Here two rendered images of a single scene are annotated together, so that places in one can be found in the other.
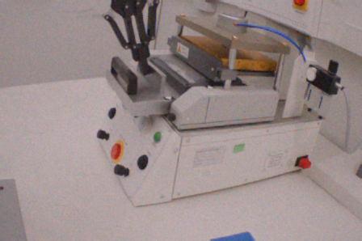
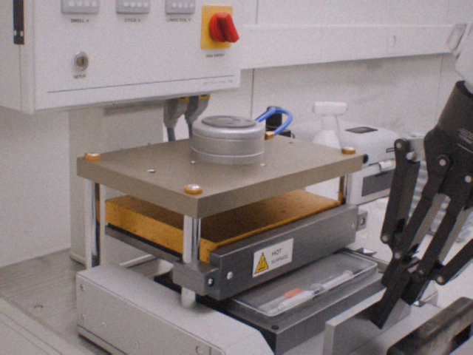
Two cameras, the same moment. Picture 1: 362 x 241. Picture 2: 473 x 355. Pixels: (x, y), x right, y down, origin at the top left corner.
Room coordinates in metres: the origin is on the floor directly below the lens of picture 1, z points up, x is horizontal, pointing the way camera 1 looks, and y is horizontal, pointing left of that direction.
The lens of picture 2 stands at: (1.07, 0.59, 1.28)
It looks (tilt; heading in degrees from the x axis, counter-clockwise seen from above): 15 degrees down; 251
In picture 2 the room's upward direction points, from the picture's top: 3 degrees clockwise
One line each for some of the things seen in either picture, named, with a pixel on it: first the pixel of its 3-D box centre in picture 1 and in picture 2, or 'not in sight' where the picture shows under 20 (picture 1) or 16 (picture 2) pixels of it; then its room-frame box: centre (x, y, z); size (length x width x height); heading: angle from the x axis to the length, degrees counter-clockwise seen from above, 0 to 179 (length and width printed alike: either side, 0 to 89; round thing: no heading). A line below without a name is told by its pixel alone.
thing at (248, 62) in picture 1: (229, 44); (230, 192); (0.84, -0.09, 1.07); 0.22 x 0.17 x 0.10; 30
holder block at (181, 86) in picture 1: (196, 74); (275, 285); (0.81, -0.02, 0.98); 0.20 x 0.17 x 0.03; 30
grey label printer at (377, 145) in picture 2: not in sight; (344, 158); (0.26, -0.92, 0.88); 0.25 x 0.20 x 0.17; 117
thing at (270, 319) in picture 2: (181, 70); (307, 289); (0.79, 0.02, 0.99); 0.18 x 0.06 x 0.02; 29
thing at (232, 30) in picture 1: (244, 40); (218, 169); (0.85, -0.12, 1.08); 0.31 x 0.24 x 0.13; 30
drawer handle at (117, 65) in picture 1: (123, 73); (433, 340); (0.72, 0.14, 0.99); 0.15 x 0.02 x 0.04; 30
